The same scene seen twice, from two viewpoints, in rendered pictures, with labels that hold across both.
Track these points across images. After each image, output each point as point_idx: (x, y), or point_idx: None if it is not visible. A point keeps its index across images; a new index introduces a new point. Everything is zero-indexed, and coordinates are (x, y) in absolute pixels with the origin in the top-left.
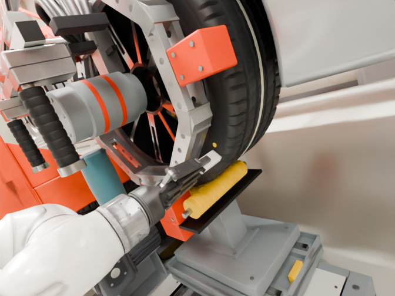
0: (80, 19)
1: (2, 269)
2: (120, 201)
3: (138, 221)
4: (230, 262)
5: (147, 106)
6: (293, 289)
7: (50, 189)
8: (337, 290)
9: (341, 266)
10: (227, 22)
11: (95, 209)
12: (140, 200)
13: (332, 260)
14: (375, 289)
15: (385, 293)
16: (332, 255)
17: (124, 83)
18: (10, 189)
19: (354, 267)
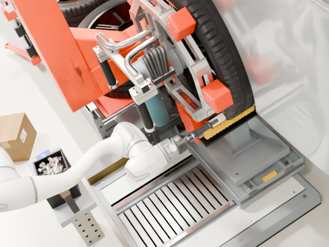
0: (164, 78)
1: (129, 164)
2: (168, 145)
3: (175, 155)
4: (228, 158)
5: (189, 50)
6: (261, 186)
7: (101, 71)
8: (293, 194)
9: (317, 180)
10: (238, 72)
11: (157, 145)
12: (177, 145)
13: (315, 173)
14: (324, 200)
15: (327, 204)
16: (318, 169)
17: (176, 62)
18: (78, 73)
19: (324, 183)
